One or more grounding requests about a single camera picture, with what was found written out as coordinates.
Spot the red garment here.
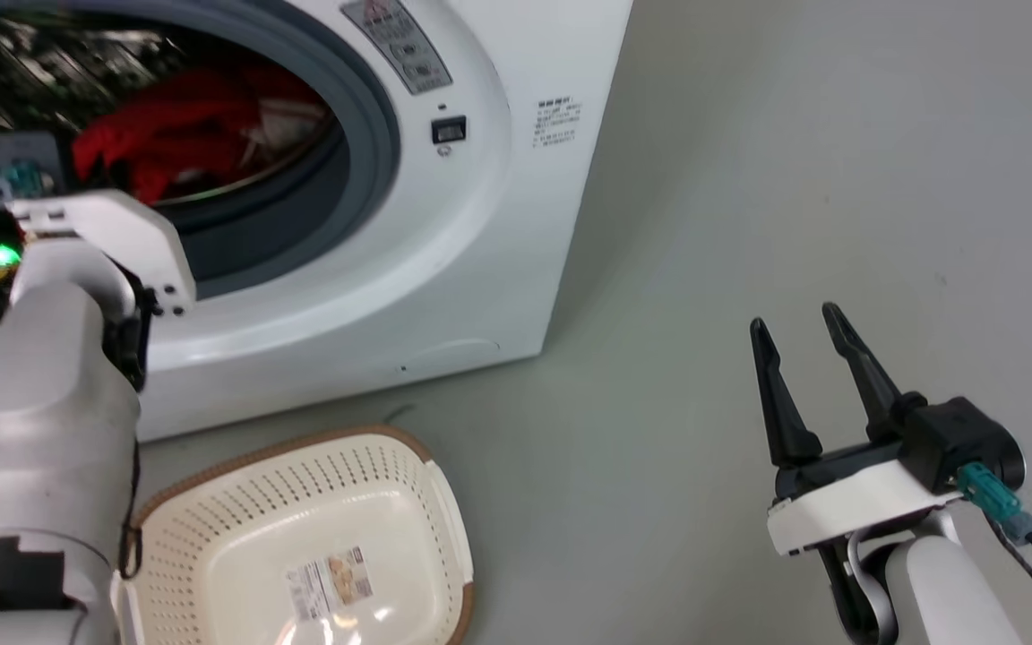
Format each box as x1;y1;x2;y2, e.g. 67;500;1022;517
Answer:
72;63;331;205

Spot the grey rubber door gasket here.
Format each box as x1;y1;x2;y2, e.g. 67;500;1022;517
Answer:
0;0;402;301

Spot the steel washing machine drum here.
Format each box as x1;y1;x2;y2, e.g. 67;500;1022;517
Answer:
0;16;348;209

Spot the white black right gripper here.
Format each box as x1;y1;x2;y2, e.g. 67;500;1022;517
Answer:
748;301;963;558

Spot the grey warning label sticker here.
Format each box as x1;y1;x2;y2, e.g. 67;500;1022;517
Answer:
340;0;454;97

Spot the beige white garment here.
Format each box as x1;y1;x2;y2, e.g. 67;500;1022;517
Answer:
242;93;334;169

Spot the teal cable connector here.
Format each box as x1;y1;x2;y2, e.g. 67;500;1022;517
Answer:
957;460;1032;545

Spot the product sticker in basket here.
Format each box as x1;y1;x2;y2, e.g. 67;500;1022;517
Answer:
284;545;374;624

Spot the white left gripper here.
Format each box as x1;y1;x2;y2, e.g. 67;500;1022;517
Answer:
0;187;197;324

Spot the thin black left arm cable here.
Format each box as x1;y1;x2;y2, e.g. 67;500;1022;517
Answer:
116;437;146;581

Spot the printed text label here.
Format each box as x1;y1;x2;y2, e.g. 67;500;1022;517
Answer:
532;95;583;150

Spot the cream perforated laundry basket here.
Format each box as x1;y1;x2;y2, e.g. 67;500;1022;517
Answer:
111;425;476;645

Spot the white front-load washing machine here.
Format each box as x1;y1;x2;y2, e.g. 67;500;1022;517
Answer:
0;0;635;443

